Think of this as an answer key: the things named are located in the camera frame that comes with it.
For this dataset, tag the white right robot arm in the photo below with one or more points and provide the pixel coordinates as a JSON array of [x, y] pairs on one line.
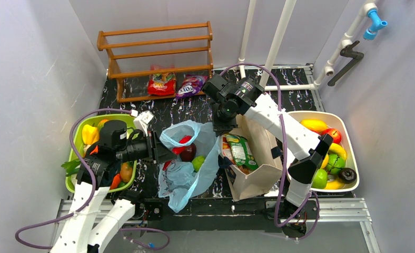
[[309, 148]]

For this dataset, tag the yellow mango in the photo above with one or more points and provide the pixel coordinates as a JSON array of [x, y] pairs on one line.
[[314, 125]]

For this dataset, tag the orange carrot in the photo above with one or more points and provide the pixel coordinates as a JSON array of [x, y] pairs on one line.
[[116, 181]]

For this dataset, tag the white fruit tray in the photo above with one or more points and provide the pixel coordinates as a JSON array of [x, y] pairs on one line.
[[333, 121]]

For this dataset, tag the green vegetable basket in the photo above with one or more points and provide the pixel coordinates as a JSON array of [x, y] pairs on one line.
[[94, 121]]

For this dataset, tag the wooden shelf rack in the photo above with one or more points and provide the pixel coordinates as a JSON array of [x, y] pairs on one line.
[[163, 51]]

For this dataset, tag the green lettuce leaf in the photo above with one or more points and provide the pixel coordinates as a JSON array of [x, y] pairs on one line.
[[71, 167]]

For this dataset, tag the yellow banana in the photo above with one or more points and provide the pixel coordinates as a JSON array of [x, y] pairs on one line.
[[334, 183]]

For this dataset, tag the beige canvas tote bag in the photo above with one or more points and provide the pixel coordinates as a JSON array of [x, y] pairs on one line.
[[246, 184]]

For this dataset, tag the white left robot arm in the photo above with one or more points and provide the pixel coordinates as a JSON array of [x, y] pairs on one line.
[[79, 234]]

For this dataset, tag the brown potato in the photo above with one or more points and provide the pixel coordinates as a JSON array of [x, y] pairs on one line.
[[126, 172]]

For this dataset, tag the green custard apple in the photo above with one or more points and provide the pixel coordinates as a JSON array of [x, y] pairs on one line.
[[335, 164], [197, 162]]

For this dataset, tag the blue pipe valve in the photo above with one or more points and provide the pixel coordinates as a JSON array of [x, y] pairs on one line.
[[376, 25]]

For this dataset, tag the red peach apple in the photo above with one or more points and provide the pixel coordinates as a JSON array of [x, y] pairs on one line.
[[335, 134]]

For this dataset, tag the purple Fox's candy bag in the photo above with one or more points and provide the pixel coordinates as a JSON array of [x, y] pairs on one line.
[[192, 85]]

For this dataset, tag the white pvc pipe frame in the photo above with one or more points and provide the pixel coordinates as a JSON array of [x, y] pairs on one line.
[[344, 48]]

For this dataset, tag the dark mangosteen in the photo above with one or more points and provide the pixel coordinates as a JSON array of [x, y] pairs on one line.
[[347, 175]]

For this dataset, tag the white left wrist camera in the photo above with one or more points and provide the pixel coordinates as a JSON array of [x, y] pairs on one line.
[[142, 120]]

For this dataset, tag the green orange mango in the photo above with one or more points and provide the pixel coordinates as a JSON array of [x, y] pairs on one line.
[[101, 124]]

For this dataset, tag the red chili pepper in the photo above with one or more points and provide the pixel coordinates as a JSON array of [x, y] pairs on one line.
[[178, 150]]

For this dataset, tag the orange snack bag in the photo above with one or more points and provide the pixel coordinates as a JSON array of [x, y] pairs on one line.
[[226, 150]]

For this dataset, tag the dark red apple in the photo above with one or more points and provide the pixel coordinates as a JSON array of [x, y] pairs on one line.
[[189, 153]]

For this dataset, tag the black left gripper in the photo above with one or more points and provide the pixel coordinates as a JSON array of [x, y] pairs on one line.
[[154, 148]]

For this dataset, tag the red snack bag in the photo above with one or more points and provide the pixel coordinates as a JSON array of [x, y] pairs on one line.
[[162, 84]]

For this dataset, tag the yellow bell pepper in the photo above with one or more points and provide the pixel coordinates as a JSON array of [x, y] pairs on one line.
[[90, 134]]

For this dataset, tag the green Fox's candy bag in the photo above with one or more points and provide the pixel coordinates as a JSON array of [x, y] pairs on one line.
[[241, 152]]

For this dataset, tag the light blue plastic bag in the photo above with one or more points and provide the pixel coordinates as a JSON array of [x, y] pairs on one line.
[[180, 182]]

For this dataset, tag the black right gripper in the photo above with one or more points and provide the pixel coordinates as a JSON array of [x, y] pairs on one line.
[[223, 126]]

